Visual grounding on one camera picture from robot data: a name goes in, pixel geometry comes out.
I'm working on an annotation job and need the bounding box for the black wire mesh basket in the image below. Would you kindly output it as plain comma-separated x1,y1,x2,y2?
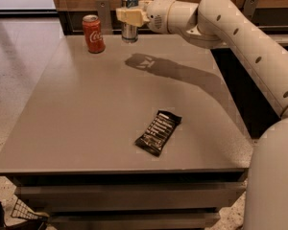
11,199,49,221

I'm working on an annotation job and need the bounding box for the right metal wall bracket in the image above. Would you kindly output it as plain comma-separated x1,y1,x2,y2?
242,0,259,20

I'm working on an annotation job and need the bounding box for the grey drawer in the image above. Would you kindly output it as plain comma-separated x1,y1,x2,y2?
15,182,245,212
50,213,220,230

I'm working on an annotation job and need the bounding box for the red coke can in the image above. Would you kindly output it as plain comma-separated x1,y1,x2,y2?
83,14,106,54

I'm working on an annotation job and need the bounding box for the metal wall bracket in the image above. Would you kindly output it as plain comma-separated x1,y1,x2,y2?
96,0,113,35
242,0,259,20

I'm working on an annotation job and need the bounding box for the black snack bar wrapper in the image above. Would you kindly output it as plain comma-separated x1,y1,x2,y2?
134,110,182,157

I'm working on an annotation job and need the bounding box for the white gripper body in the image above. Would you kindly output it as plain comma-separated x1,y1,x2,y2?
146,0,175,35

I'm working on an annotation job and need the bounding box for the upper grey drawer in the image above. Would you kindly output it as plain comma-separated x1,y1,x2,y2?
15,182,245,212

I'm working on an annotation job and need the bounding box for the left metal wall bracket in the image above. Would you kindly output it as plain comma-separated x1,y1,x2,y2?
96,0,113,35

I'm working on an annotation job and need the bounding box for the silver blue redbull can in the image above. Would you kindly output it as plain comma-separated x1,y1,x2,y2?
120,0,138,43

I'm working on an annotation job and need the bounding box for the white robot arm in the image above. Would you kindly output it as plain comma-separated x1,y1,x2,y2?
116,0,288,230

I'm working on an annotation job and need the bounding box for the lower grey drawer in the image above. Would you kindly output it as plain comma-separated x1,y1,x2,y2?
50,213,220,230

